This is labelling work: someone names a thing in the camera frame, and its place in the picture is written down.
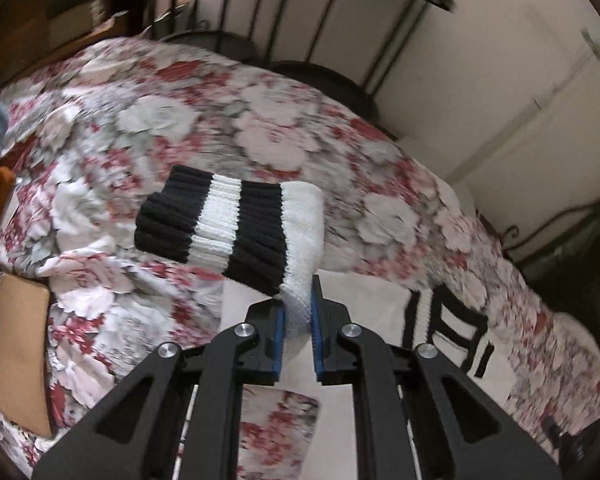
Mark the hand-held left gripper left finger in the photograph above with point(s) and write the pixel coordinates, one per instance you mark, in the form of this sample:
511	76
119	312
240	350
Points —
278	342

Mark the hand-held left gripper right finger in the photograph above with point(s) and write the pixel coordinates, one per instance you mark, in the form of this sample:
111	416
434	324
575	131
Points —
318	345

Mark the floral bed blanket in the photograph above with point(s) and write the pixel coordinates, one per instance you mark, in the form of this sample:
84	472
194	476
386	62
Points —
260	115

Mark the brown cardboard piece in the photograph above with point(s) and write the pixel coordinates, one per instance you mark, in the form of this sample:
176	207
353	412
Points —
21	350

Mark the cardboard box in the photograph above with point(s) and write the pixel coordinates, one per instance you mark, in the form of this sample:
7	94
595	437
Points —
82	22

